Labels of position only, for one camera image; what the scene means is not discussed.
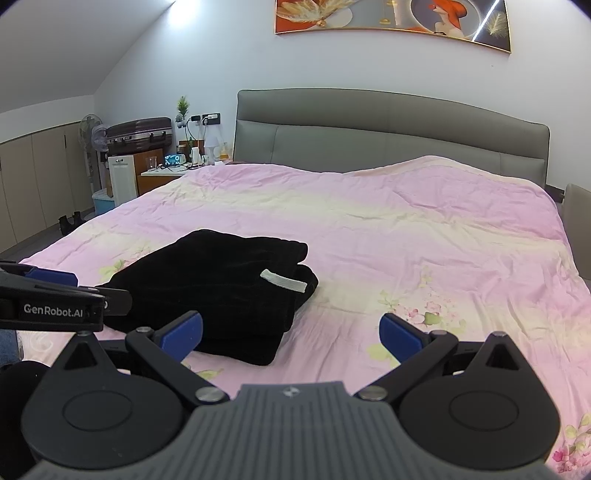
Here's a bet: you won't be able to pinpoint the dark purple suitcase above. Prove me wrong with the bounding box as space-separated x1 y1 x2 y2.
106 117 174 151

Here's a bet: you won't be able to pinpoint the black pants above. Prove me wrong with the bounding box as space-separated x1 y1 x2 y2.
98 229 320 367

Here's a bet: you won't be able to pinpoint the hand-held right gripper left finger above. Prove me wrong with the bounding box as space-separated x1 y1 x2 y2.
41 311 230 406

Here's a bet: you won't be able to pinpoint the white air purifier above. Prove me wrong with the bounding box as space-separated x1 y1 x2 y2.
107 154 138 207

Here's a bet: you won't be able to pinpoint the blue cloth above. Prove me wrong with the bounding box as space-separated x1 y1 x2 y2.
0 330 23 367

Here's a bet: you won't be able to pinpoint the light blue plastic bin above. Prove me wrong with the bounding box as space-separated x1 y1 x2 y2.
91 188 116 216

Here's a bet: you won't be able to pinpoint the brown wooden cabinet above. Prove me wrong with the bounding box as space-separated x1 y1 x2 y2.
106 147 172 197

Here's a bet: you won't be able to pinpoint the beige wardrobe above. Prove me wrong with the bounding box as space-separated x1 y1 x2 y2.
0 121 100 254

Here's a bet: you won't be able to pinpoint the grey padded headboard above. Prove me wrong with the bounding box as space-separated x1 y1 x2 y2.
232 89 551 190

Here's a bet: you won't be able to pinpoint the grey upholstered chair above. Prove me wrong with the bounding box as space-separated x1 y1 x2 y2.
561 184 591 289

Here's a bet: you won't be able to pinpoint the framed wall picture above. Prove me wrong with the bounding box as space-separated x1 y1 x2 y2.
274 0 513 55

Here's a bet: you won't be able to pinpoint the white nightstand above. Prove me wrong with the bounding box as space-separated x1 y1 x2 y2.
141 162 191 179

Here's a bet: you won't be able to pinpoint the pink floral blanket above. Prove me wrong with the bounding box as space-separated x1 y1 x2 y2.
18 155 591 476

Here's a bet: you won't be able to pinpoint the standing fan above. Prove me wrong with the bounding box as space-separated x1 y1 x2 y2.
78 113 110 193

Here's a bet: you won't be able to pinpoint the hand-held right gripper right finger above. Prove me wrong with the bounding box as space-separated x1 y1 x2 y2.
355 313 543 402

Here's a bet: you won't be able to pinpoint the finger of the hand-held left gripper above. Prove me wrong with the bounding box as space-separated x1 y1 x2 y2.
76 285 133 319
0 261 79 289

